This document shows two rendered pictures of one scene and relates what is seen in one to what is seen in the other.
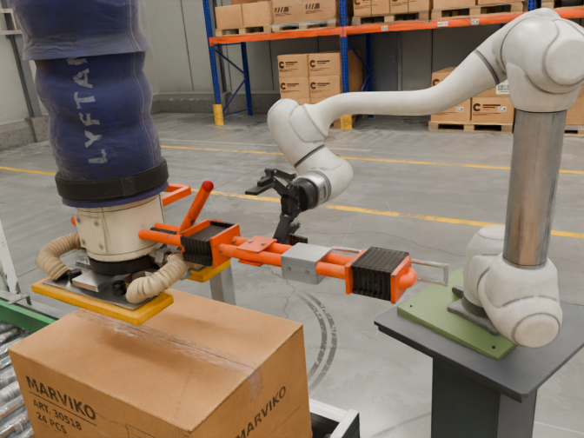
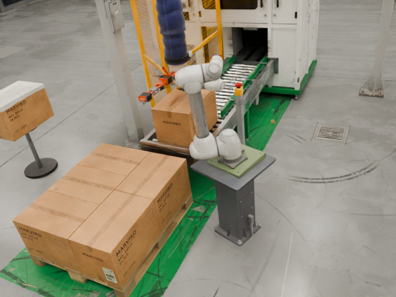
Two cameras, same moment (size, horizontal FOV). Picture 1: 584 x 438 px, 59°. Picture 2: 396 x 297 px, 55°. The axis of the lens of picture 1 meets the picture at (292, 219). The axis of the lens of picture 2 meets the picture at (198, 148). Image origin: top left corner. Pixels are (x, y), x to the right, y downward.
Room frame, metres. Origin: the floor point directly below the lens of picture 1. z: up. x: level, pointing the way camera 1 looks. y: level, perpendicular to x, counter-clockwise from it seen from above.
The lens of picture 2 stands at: (0.91, -3.01, 2.55)
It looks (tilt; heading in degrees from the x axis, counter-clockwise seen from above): 33 degrees down; 86
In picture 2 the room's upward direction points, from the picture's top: 7 degrees counter-clockwise
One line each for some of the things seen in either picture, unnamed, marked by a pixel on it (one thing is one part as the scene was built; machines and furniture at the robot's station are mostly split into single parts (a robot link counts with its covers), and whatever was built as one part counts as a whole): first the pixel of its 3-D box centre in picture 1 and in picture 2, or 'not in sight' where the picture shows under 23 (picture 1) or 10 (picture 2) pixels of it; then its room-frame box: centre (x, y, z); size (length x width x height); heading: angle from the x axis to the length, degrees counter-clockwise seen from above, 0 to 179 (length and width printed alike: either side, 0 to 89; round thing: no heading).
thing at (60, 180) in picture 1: (114, 175); (177, 56); (1.07, 0.37, 1.36); 0.23 x 0.23 x 0.04
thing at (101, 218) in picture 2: not in sight; (110, 204); (0.25, -0.33, 0.34); 1.20 x 1.00 x 0.40; 56
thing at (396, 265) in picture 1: (378, 275); (144, 96); (0.74, -0.13, 1.24); 0.08 x 0.07 x 0.05; 57
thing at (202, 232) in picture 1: (211, 242); (165, 79); (0.93, 0.16, 1.24); 0.10 x 0.08 x 0.06; 147
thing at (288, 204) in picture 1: (294, 199); not in sight; (1.18, -0.01, 1.23); 0.09 x 0.07 x 0.08; 147
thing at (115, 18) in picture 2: not in sight; (115, 15); (0.53, 1.19, 1.62); 0.20 x 0.05 x 0.30; 56
